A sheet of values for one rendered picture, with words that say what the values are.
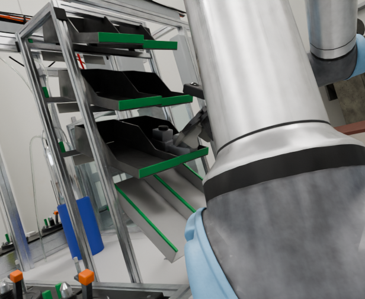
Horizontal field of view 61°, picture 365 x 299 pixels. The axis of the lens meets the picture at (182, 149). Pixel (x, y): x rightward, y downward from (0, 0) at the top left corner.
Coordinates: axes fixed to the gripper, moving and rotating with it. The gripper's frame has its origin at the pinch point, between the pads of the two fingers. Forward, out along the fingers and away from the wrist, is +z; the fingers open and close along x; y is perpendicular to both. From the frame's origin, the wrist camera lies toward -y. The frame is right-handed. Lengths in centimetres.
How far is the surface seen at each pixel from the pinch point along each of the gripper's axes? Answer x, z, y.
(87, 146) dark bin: -18.3, 13.2, -13.5
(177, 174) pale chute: 6.2, 14.6, 4.8
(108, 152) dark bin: -20.2, 6.5, -6.7
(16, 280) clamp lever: -44, 28, 5
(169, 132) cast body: 1.5, 3.3, -4.7
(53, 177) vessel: 11, 77, -37
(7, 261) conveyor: -6, 125, -24
